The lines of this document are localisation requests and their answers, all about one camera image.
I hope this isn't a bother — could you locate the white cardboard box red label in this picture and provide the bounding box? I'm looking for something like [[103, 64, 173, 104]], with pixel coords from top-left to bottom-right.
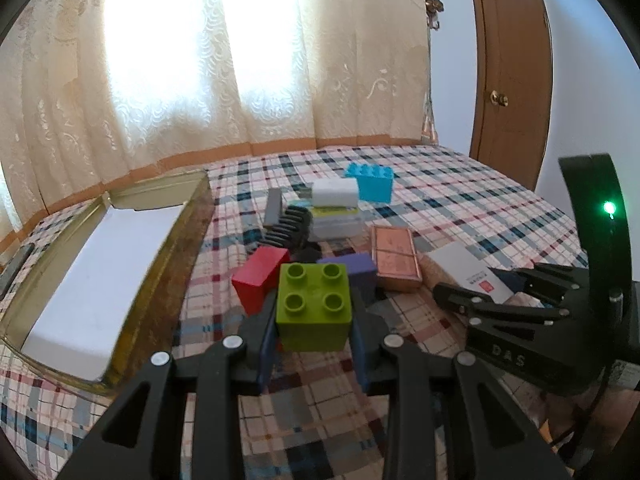
[[425, 242, 514, 304]]

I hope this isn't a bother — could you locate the green toy building block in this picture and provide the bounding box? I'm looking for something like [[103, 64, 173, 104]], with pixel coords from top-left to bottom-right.
[[276, 262, 352, 352]]

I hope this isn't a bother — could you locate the red toy building block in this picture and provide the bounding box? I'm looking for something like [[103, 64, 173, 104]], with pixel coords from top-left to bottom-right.
[[231, 246, 290, 315]]

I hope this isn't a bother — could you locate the copper embossed flat box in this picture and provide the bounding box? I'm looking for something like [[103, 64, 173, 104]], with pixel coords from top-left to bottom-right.
[[370, 226, 423, 292]]

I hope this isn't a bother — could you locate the purple rectangular block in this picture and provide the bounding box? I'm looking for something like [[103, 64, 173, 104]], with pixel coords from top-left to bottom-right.
[[318, 252, 378, 290]]

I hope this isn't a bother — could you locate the white paper tray liner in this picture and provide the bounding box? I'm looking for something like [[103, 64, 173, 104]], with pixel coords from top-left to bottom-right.
[[22, 206, 182, 382]]

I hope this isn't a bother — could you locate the blue toy building block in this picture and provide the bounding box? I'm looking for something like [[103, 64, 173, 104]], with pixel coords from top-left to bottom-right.
[[344, 162, 394, 204]]

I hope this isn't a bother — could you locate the gold metal tin tray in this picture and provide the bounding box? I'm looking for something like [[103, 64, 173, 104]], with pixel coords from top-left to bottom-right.
[[1, 170, 215, 396]]

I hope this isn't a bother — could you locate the clear plastic box green label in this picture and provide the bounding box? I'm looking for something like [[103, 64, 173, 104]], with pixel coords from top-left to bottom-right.
[[288, 200, 364, 242]]

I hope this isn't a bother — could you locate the plaid tablecloth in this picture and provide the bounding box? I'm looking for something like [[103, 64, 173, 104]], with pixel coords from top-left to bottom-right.
[[1, 146, 586, 479]]

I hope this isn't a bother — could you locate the brown wooden door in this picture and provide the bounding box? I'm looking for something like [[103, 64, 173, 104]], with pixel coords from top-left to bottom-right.
[[470, 0, 552, 190]]

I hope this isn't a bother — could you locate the black ribbed hair clip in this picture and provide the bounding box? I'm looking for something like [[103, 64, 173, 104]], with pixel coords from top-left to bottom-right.
[[247, 206, 322, 263]]

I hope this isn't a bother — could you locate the brass door knob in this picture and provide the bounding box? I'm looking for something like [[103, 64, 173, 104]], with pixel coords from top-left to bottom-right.
[[489, 90, 509, 107]]

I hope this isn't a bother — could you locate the dark grey flat bar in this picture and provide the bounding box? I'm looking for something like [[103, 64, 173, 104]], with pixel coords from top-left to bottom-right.
[[262, 188, 282, 230]]

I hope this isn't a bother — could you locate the black smartphone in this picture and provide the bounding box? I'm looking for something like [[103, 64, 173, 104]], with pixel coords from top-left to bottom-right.
[[0, 243, 35, 300]]

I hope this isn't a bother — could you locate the curtain tieback hook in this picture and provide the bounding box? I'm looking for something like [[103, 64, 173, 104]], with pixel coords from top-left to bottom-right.
[[424, 0, 445, 30]]

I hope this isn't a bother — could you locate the beige lace curtain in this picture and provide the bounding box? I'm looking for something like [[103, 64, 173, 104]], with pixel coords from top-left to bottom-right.
[[1, 0, 434, 258]]

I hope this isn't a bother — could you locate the black camera mount green light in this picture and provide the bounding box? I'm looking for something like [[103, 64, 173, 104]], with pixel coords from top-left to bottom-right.
[[559, 154, 631, 337]]

